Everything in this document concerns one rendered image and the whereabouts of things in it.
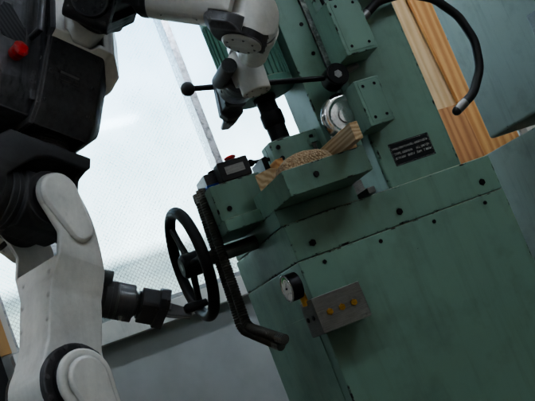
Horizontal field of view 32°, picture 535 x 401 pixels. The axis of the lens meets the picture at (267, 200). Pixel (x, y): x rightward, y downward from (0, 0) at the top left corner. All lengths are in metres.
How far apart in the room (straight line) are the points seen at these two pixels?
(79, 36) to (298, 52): 0.75
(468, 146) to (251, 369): 1.31
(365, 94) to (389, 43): 0.24
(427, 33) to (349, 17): 1.90
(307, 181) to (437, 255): 0.39
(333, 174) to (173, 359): 1.58
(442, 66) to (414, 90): 1.74
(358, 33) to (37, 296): 1.09
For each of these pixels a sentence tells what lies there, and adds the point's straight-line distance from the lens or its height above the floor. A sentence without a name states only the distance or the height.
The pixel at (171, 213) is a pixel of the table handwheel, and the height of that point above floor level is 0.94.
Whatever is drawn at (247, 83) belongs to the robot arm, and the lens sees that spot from 2.04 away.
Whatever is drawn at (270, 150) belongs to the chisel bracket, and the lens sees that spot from 2.40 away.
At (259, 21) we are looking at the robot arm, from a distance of 1.80.
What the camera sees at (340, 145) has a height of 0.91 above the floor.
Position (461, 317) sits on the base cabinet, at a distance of 2.27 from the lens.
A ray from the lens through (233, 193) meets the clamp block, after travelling 2.27.
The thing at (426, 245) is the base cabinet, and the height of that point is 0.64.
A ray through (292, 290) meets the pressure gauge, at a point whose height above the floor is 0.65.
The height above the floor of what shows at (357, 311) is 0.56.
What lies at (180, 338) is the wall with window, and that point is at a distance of 3.54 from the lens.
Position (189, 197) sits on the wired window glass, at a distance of 3.75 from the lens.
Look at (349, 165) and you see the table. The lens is 2.12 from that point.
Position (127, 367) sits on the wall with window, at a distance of 3.47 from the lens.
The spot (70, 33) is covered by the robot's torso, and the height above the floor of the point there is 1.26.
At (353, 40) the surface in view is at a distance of 2.40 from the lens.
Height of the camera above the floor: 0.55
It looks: 8 degrees up
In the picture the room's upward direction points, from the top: 22 degrees counter-clockwise
